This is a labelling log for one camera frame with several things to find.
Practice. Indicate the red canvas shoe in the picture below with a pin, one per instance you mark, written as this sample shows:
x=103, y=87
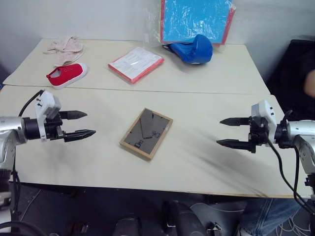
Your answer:
x=70, y=73

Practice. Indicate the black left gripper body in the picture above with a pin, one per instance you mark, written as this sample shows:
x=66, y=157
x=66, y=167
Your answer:
x=53, y=127

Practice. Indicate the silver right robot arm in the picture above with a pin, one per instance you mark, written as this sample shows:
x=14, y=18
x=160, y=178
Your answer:
x=300, y=127

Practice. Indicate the wooden framed dark picture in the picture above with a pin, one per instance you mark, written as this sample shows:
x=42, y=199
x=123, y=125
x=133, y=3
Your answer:
x=145, y=134

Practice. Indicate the pink baby garment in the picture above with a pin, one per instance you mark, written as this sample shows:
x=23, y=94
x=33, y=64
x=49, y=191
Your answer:
x=66, y=50

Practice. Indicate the person's blue jeans leg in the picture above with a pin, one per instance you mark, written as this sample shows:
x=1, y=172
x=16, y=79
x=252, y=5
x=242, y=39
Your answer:
x=273, y=216

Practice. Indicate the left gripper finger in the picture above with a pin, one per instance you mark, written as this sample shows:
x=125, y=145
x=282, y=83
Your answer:
x=80, y=134
x=73, y=115

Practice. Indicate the clear plastic bag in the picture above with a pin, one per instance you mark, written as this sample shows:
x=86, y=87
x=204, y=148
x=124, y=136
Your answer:
x=151, y=29

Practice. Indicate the red white wrapped booklet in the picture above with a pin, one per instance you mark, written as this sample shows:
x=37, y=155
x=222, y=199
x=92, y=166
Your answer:
x=135, y=64

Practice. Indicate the person's bare forearm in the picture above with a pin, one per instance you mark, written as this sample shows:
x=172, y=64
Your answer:
x=310, y=82

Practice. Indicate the person's black top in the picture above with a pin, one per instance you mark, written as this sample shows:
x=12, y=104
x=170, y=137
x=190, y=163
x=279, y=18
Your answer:
x=288, y=78

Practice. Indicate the blue board with red rim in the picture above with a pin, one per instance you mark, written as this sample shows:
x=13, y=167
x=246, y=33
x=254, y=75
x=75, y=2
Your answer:
x=194, y=19

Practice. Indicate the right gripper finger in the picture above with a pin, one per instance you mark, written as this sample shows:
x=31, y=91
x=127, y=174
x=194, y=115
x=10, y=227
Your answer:
x=236, y=121
x=233, y=143

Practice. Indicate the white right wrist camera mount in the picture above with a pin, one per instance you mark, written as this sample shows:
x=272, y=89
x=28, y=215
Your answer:
x=264, y=109

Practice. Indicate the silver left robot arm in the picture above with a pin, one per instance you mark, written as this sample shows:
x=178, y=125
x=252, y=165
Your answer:
x=9, y=124

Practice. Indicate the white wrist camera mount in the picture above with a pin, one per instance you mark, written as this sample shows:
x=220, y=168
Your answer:
x=264, y=109
x=46, y=103

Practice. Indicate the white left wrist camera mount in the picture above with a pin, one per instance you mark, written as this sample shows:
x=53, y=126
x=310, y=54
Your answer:
x=46, y=103

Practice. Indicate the blue boxing glove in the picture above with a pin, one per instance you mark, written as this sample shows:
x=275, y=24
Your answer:
x=194, y=50

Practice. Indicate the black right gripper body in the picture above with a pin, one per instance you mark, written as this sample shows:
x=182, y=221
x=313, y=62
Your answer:
x=257, y=132

